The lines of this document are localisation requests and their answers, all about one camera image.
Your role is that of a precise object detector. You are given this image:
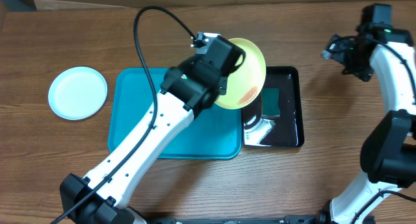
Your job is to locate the green yellow sponge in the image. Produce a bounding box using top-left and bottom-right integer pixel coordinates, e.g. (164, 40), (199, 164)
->
(261, 88), (280, 118)

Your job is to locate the yellow plate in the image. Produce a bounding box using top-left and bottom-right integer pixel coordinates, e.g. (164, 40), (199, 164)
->
(214, 38), (267, 110)

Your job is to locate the light blue plate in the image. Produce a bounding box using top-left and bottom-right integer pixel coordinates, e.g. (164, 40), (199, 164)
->
(48, 66), (108, 121)

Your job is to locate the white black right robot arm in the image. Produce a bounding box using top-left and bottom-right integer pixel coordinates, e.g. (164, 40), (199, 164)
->
(317, 29), (415, 223)

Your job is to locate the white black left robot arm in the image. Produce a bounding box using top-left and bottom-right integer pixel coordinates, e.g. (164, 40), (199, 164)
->
(54, 73), (225, 223)

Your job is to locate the black plastic tray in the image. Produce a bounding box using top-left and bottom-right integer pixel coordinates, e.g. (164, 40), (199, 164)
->
(241, 66), (305, 148)

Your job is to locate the teal plastic tray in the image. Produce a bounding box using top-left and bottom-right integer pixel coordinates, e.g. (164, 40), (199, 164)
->
(107, 68), (242, 160)

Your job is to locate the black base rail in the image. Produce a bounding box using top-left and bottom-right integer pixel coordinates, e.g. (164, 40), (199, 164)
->
(147, 215), (324, 224)

